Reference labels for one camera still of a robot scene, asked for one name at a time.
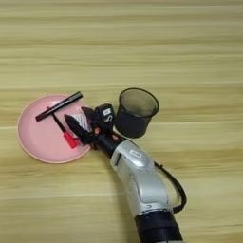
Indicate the pink round plate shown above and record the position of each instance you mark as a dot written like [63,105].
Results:
[41,139]

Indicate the black mesh pen cup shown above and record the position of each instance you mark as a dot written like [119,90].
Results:
[133,123]

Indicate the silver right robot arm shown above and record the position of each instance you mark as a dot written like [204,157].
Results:
[142,180]

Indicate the red and black pen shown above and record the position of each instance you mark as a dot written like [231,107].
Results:
[70,139]

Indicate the black marker pen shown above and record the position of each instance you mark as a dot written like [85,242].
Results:
[58,106]

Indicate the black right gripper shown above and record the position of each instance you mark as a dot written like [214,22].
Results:
[106,140]

